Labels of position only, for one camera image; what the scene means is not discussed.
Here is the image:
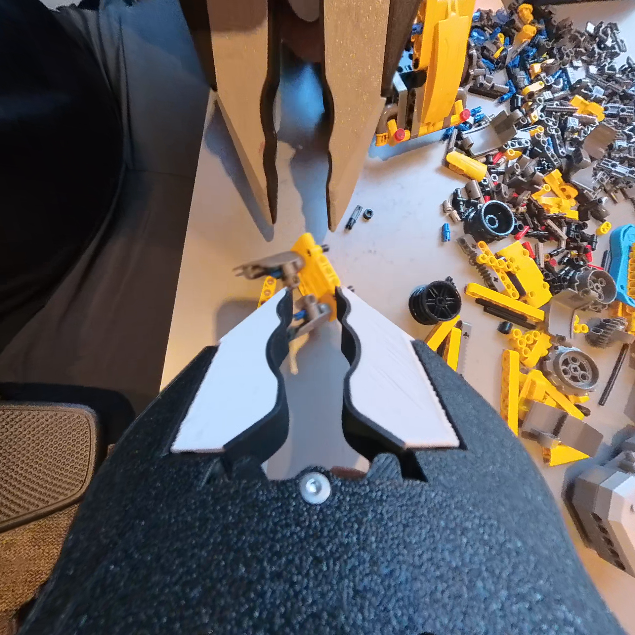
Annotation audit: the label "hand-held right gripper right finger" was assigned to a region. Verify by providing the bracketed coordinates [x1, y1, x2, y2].
[335, 285, 461, 482]

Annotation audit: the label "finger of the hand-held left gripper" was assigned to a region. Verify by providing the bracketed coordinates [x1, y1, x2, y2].
[322, 0, 393, 233]
[206, 0, 281, 226]

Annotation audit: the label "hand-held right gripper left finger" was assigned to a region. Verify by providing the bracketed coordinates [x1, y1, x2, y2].
[170, 288, 293, 481]

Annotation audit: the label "yellow and grey brick assembly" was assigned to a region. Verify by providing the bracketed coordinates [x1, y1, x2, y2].
[233, 232, 355, 375]

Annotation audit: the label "grey desk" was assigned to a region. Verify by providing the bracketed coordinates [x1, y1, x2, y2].
[160, 0, 635, 626]

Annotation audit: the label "partly built yellow toy vehicle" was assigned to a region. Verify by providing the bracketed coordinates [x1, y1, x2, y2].
[374, 0, 477, 147]

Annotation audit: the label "black spoked toy wheel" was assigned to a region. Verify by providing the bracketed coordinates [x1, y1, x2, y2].
[408, 280, 463, 326]

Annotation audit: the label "person's legs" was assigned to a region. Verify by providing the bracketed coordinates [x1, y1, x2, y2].
[0, 0, 215, 403]

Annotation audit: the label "grey toy wheel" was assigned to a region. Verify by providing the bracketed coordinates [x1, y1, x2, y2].
[543, 345, 601, 398]

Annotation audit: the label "black toy wheel hub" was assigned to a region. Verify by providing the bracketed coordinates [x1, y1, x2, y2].
[464, 200, 517, 244]

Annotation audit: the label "person's torso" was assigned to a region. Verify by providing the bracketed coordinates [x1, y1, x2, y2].
[0, 0, 125, 348]

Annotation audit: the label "black mesh chair armrest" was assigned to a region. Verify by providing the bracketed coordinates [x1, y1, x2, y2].
[0, 402, 107, 534]

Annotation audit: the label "pile of loose toy bricks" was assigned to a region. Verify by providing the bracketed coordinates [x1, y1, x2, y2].
[407, 0, 635, 467]

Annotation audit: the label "long black toy axle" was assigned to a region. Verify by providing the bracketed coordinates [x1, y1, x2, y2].
[598, 342, 631, 406]

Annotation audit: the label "grey toy motor block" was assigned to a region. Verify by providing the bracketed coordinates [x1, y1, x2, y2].
[561, 432, 635, 576]

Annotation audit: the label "blue curved toy panel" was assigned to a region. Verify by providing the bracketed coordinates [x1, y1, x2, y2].
[608, 224, 635, 311]

